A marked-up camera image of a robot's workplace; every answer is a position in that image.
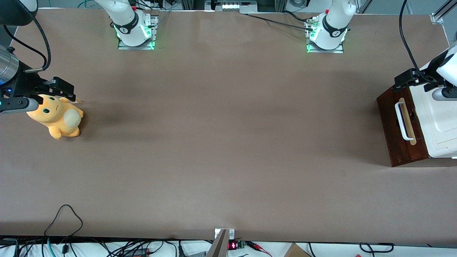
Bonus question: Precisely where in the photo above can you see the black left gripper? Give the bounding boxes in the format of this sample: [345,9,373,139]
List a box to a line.
[394,53,448,90]

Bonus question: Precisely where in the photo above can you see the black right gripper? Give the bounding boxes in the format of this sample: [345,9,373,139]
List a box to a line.
[0,63,76,102]

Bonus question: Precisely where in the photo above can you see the white drawer handle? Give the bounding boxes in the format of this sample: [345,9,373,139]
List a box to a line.
[395,101,415,141]

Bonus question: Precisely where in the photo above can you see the dark brown wooden drawer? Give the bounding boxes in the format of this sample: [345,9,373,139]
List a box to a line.
[377,87,412,167]

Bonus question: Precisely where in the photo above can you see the orange plush toy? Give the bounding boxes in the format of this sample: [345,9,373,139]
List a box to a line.
[26,94,85,140]

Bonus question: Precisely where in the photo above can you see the brown cabinet with white top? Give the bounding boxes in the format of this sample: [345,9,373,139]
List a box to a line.
[377,61,457,167]

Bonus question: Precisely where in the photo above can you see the black power adapter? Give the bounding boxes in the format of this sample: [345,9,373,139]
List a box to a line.
[123,248,151,257]

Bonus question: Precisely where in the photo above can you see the white power strip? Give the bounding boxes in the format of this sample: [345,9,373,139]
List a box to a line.
[205,0,258,14]

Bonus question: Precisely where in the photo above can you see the brown cardboard piece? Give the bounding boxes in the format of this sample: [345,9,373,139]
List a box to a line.
[284,243,311,257]

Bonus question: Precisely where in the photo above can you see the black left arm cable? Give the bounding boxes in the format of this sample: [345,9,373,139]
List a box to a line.
[399,0,435,85]

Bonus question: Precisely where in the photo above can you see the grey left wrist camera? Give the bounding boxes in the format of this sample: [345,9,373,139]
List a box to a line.
[431,87,457,102]

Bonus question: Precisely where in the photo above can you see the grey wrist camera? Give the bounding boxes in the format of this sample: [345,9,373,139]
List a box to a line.
[0,97,40,115]
[431,87,457,102]

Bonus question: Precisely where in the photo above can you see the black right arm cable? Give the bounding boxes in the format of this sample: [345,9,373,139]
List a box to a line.
[3,16,51,73]

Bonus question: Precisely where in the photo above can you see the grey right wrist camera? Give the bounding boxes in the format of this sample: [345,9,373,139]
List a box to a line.
[0,97,40,115]

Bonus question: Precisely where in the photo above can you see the tan wooden handle strip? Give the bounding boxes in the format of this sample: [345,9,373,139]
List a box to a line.
[399,97,417,146]

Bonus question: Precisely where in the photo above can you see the aluminium frame profile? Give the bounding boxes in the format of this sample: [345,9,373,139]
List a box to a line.
[430,0,457,25]

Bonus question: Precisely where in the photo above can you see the thin black looped cable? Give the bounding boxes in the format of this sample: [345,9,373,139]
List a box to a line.
[44,204,84,238]

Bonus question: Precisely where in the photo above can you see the black cable to arm base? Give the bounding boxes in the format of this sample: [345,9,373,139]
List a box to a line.
[246,13,317,31]

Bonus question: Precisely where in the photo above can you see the black coiled cable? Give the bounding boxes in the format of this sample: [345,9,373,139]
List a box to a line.
[360,242,395,254]

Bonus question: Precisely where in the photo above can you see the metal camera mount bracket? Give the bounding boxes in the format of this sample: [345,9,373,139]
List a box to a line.
[205,228,236,257]

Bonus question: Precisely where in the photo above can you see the red clip wires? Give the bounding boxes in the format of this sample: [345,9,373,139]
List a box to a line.
[246,242,272,256]

